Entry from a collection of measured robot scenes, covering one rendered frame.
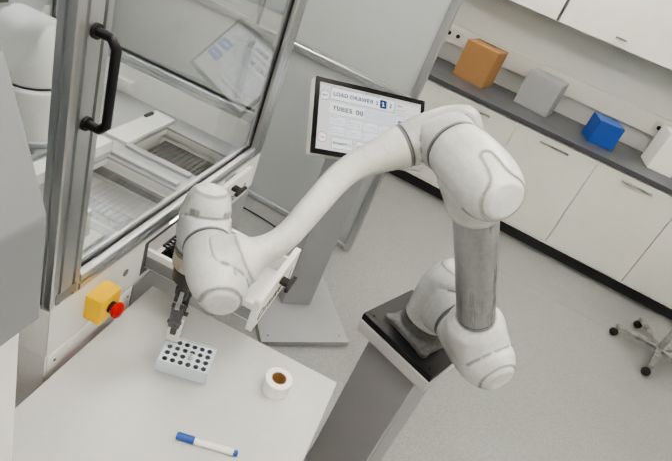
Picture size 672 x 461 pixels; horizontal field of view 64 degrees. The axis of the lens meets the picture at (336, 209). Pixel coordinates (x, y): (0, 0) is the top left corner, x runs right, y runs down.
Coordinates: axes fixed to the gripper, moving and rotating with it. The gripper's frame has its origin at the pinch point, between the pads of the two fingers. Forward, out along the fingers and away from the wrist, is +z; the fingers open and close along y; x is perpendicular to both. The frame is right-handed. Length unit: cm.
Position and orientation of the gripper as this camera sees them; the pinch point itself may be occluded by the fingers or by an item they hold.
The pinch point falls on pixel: (174, 328)
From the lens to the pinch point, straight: 139.1
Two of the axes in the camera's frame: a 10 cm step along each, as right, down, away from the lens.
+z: -3.3, 8.0, 5.0
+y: 0.5, -5.1, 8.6
